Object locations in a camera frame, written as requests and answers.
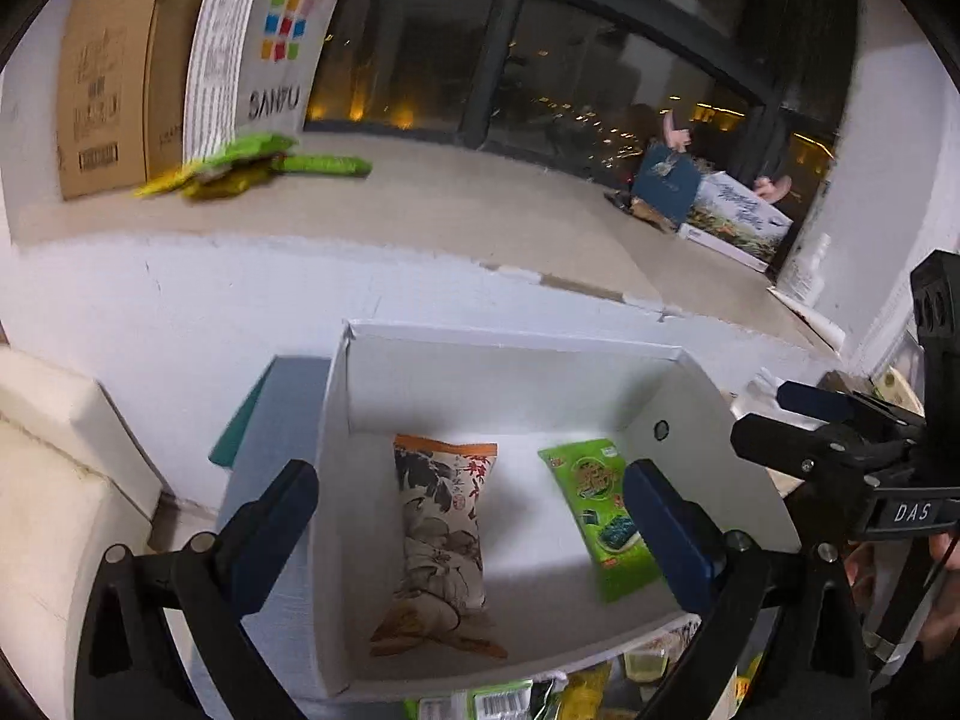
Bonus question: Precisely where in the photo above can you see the green seaweed snack packet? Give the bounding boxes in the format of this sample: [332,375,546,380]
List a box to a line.
[539,439,659,603]

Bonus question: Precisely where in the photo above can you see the floral orange-trim snack bag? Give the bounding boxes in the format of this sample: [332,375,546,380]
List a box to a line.
[370,434,508,660]

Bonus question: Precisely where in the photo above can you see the person's right hand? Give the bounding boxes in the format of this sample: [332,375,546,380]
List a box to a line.
[842,530,960,662]

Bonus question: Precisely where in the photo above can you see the white lotion bottle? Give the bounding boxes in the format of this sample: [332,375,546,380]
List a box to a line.
[776,232,832,307]

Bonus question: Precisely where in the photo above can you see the cream leather sofa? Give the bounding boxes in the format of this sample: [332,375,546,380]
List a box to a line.
[2,346,161,718]

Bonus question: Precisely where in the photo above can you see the landscape printed tissue box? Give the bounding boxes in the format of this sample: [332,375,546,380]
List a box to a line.
[679,172,793,273]

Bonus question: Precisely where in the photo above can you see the white storage box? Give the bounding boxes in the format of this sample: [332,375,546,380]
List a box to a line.
[309,323,799,702]

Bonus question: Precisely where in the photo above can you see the dark blue gift box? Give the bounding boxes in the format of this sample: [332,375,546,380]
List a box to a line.
[631,143,703,229]

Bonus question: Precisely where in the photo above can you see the green snack packets on sill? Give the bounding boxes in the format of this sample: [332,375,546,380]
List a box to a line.
[135,133,373,202]

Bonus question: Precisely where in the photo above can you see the brown cardboard box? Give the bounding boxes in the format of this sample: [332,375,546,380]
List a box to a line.
[57,0,202,200]

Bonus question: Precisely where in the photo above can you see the white Sanfu shopping bag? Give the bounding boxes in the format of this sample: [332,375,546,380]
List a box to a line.
[182,0,338,161]

